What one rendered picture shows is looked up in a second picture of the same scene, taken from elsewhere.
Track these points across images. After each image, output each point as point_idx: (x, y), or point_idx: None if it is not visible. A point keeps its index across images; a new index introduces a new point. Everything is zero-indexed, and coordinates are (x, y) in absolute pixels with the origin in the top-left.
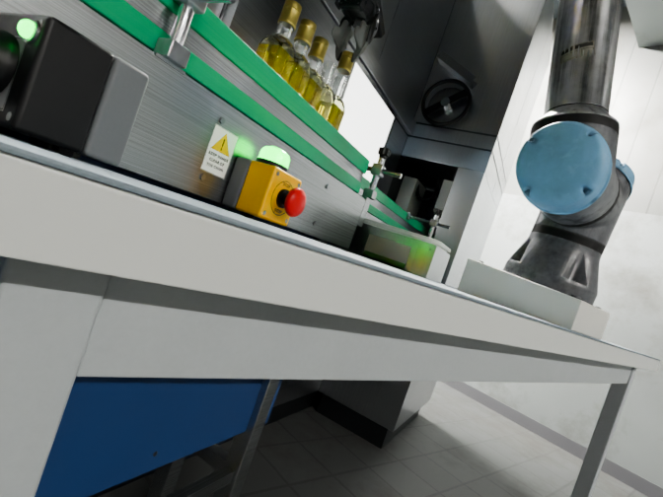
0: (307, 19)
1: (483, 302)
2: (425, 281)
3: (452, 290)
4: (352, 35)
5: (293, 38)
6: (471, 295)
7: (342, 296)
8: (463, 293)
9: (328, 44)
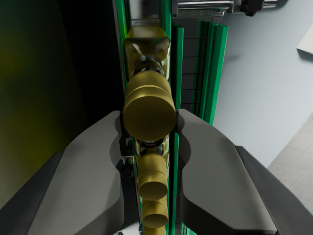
0: (159, 226)
1: (282, 148)
2: (268, 160)
3: (275, 152)
4: (120, 187)
5: (4, 188)
6: (293, 95)
7: None
8: (281, 132)
9: (167, 183)
